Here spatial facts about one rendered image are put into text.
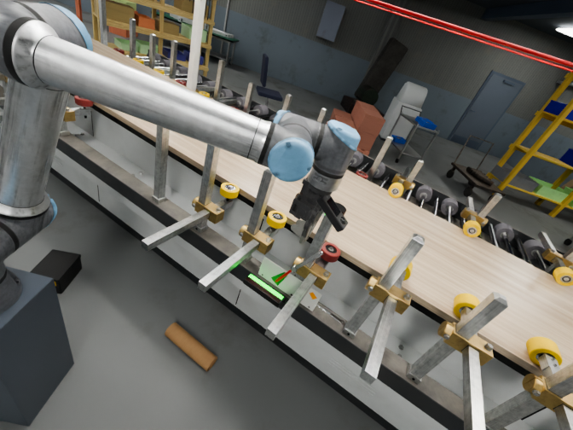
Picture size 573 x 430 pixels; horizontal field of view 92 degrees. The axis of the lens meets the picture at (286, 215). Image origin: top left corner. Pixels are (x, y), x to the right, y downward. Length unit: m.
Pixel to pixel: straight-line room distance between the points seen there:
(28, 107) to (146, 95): 0.38
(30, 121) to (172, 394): 1.25
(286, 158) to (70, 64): 0.41
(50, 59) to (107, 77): 0.09
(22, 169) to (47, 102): 0.22
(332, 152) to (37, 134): 0.73
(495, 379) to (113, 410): 1.55
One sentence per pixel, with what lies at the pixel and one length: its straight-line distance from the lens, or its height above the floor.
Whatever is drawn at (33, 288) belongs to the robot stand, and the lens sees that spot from 1.26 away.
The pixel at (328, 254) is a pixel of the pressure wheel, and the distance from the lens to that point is 1.06.
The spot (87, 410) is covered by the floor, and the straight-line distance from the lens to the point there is 1.67.
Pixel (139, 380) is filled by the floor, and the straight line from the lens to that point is 1.68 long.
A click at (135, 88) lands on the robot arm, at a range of 0.61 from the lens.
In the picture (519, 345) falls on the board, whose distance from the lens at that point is 1.33.
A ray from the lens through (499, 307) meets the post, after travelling 0.95.
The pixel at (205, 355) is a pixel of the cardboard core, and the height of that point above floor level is 0.08.
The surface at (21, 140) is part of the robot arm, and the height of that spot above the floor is 1.11.
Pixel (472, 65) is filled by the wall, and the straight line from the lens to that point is 10.70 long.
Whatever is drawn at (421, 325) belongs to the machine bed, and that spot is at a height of 0.75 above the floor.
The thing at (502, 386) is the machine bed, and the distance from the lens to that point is 1.46.
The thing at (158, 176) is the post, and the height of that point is 0.84.
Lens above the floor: 1.54
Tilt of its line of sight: 33 degrees down
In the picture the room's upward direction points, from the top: 21 degrees clockwise
